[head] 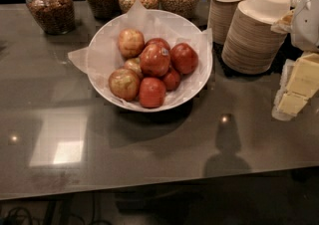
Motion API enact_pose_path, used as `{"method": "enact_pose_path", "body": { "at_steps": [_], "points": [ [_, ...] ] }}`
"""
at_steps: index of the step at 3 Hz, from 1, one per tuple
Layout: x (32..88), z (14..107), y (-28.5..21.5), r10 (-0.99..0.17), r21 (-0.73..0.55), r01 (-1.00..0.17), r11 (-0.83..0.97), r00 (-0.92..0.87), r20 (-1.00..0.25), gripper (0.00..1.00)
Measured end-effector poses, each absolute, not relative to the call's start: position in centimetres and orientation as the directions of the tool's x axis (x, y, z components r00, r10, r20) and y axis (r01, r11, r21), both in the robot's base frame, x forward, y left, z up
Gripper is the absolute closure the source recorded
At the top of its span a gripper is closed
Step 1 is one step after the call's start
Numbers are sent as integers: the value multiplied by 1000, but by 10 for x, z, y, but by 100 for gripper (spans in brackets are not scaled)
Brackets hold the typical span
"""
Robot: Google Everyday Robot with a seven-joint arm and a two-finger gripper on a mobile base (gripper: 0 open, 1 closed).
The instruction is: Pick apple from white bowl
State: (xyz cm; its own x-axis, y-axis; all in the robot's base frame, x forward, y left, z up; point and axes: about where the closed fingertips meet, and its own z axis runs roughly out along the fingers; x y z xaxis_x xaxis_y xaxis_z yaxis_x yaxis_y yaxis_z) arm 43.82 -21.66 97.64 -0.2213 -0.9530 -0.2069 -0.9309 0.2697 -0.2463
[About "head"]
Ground red apple front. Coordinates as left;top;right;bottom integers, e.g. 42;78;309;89
139;78;166;109

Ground yellow-red apple top left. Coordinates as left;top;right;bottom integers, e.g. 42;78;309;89
118;28;145;59

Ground red apple right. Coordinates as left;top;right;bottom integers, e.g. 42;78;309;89
170;43;198;75

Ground yellow-green apple front left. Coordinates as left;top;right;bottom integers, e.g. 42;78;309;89
109;68;141;102

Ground small red apple centre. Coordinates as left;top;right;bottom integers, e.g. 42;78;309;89
161;67;181;91

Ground glass jar brown cereal left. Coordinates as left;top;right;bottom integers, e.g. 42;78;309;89
26;0;75;35

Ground white bowl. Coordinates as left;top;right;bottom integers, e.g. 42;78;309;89
85;9;214;113

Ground yellowish apple middle left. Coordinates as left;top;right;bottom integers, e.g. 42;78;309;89
124;58;144;80

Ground stack of paper bowls front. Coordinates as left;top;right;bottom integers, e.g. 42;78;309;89
221;0;290;75

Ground black cables under table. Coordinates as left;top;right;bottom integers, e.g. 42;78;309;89
0;192;114;225

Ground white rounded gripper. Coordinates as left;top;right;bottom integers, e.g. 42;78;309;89
271;0;319;120

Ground large red apple with sticker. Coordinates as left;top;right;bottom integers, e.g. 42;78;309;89
140;44;170;77

